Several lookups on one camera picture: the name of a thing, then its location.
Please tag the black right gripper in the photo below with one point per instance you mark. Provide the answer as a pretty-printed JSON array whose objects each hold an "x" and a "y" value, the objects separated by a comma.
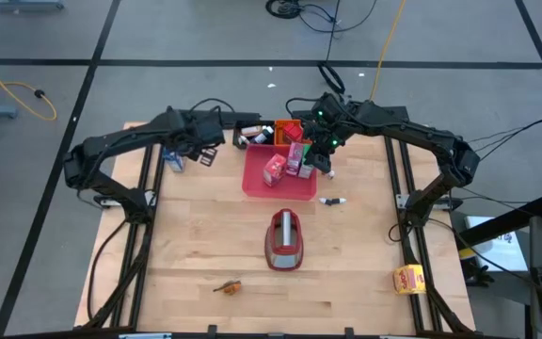
[{"x": 329, "y": 124}]

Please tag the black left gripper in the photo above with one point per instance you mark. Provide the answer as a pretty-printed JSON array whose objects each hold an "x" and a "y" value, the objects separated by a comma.
[{"x": 200, "y": 132}]

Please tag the pink mini cereal box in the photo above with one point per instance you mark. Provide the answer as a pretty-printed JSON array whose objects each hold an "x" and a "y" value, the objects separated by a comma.
[{"x": 295, "y": 157}]

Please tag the blue mini cereal box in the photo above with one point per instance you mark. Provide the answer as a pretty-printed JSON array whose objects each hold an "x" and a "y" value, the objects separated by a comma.
[{"x": 174, "y": 162}]

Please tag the dark tube with white ends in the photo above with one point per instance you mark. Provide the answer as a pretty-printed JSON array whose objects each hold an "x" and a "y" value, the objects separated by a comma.
[{"x": 332, "y": 202}]

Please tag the red mini cereal box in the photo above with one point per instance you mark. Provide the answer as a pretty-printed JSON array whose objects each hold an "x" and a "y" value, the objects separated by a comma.
[{"x": 275, "y": 169}]

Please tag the yellow mini cereal box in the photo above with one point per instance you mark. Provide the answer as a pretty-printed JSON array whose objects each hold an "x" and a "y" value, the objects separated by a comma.
[{"x": 409, "y": 279}]

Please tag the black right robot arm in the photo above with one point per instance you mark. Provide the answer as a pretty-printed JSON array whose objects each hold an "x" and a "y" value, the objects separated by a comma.
[{"x": 417, "y": 134}]

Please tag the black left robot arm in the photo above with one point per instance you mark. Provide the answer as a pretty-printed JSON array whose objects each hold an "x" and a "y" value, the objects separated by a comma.
[{"x": 120, "y": 139}]

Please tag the pink plastic bin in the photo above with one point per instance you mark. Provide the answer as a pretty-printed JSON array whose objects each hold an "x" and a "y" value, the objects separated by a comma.
[{"x": 290, "y": 190}]

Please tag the black plastic bin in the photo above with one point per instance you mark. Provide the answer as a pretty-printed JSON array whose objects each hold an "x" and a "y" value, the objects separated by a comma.
[{"x": 238, "y": 123}]

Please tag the orange plastic bin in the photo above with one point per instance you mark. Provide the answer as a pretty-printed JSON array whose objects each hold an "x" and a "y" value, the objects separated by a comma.
[{"x": 279, "y": 134}]

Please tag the black perforated panel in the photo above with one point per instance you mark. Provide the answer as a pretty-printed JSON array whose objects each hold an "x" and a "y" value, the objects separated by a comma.
[{"x": 299, "y": 114}]

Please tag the black flat panel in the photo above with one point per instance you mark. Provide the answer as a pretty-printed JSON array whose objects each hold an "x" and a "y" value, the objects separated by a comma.
[{"x": 247, "y": 116}]

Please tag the black clamp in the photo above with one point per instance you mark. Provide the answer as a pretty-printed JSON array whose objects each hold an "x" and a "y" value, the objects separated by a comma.
[{"x": 475, "y": 273}]

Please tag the black metal beam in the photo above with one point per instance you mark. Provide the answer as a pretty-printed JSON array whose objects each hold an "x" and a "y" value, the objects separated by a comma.
[{"x": 511, "y": 220}]

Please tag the white paper sheet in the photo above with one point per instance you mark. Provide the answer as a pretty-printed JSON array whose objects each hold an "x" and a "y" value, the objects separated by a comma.
[{"x": 501, "y": 249}]

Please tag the black aluminium table frame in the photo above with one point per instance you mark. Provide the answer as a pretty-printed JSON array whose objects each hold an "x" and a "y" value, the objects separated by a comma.
[{"x": 243, "y": 336}]

